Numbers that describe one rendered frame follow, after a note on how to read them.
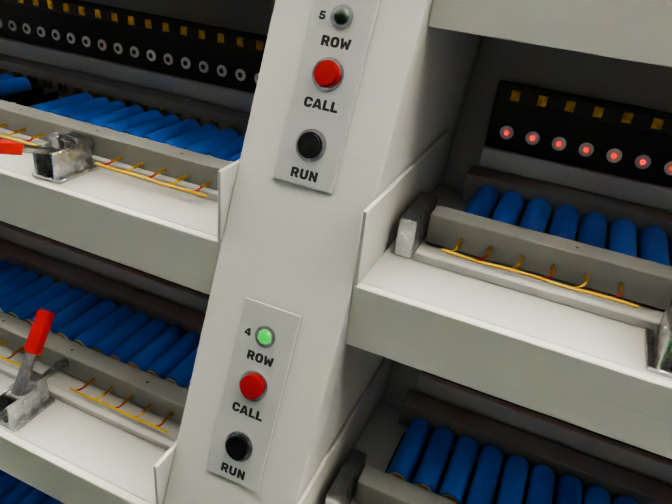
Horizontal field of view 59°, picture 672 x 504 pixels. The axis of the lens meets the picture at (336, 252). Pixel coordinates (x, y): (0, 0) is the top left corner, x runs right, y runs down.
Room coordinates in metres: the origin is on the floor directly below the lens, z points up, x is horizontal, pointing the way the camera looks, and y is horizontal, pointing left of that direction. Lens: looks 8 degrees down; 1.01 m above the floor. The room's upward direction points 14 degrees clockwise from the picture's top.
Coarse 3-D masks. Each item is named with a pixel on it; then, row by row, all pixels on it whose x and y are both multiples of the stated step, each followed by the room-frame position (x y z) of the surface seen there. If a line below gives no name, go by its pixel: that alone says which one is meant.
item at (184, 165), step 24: (0, 120) 0.51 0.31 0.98; (24, 120) 0.50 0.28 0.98; (48, 120) 0.49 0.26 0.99; (72, 120) 0.50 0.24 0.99; (96, 144) 0.48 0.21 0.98; (120, 144) 0.47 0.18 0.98; (144, 144) 0.47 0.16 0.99; (144, 168) 0.47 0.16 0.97; (168, 168) 0.46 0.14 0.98; (192, 168) 0.45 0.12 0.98; (216, 168) 0.44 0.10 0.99; (192, 192) 0.43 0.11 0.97
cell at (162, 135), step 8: (184, 120) 0.54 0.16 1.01; (192, 120) 0.55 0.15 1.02; (168, 128) 0.52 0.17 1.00; (176, 128) 0.52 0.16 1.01; (184, 128) 0.53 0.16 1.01; (192, 128) 0.54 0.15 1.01; (144, 136) 0.49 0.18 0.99; (152, 136) 0.50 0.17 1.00; (160, 136) 0.50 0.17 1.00; (168, 136) 0.51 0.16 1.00
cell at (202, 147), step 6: (222, 132) 0.52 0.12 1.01; (228, 132) 0.53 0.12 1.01; (234, 132) 0.53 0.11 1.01; (204, 138) 0.51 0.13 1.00; (210, 138) 0.51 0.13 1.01; (216, 138) 0.51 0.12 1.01; (222, 138) 0.52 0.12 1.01; (228, 138) 0.52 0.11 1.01; (234, 138) 0.53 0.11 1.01; (192, 144) 0.49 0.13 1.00; (198, 144) 0.49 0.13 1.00; (204, 144) 0.49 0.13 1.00; (210, 144) 0.50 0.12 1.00; (216, 144) 0.51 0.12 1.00; (222, 144) 0.51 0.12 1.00; (192, 150) 0.48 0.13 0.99; (198, 150) 0.48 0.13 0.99; (204, 150) 0.49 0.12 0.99; (210, 150) 0.50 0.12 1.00
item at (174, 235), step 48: (0, 48) 0.67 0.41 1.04; (48, 48) 0.65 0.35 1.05; (192, 96) 0.59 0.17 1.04; (240, 96) 0.57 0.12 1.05; (0, 192) 0.45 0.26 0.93; (48, 192) 0.43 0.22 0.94; (96, 192) 0.43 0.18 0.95; (144, 192) 0.44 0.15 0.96; (96, 240) 0.43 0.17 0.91; (144, 240) 0.41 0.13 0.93; (192, 240) 0.39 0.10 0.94; (192, 288) 0.41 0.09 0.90
